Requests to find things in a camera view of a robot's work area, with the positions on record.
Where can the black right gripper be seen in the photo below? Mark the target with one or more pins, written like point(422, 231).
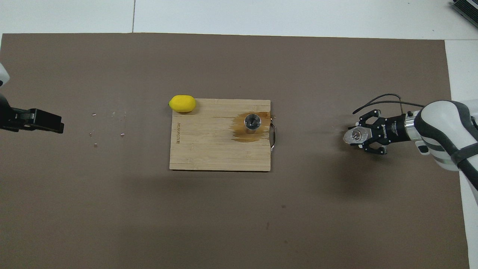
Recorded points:
point(392, 129)

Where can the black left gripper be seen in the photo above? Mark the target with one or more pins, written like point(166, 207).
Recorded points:
point(6, 117)

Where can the small clear glass cup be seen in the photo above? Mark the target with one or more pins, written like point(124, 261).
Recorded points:
point(354, 136)

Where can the metal jigger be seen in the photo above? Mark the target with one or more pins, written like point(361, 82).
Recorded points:
point(252, 121)

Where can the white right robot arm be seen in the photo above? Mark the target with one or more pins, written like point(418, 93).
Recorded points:
point(444, 130)

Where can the yellow lemon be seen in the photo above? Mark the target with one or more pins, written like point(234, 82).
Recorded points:
point(182, 104)

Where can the grey ribbed device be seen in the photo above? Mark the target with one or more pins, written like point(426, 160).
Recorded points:
point(466, 9)

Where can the wooden cutting board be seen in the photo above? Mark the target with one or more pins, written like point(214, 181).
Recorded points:
point(209, 149)

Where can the brown table mat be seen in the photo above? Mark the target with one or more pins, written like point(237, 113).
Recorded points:
point(224, 224)

